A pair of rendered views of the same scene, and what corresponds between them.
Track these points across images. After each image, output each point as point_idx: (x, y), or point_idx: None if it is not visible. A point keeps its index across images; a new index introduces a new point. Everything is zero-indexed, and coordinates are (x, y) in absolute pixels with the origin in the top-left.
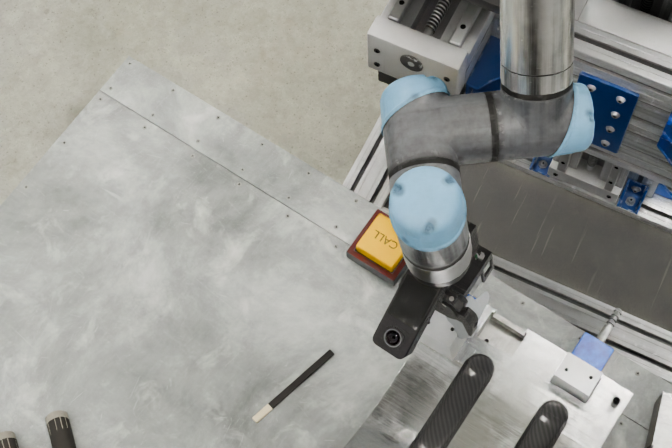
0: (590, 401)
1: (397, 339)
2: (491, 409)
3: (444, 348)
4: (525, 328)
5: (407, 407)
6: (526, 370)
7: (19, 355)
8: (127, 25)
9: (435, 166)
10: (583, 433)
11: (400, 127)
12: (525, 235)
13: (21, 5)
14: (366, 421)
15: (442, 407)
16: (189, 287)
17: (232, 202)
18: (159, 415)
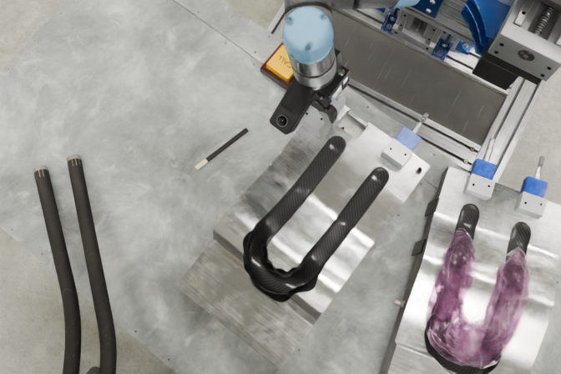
0: (403, 169)
1: (285, 122)
2: (342, 169)
3: (315, 130)
4: (367, 122)
5: (290, 165)
6: (366, 148)
7: (52, 118)
8: None
9: (315, 7)
10: (397, 188)
11: None
12: (374, 69)
13: None
14: (264, 172)
15: (311, 167)
16: (160, 83)
17: (190, 32)
18: (138, 161)
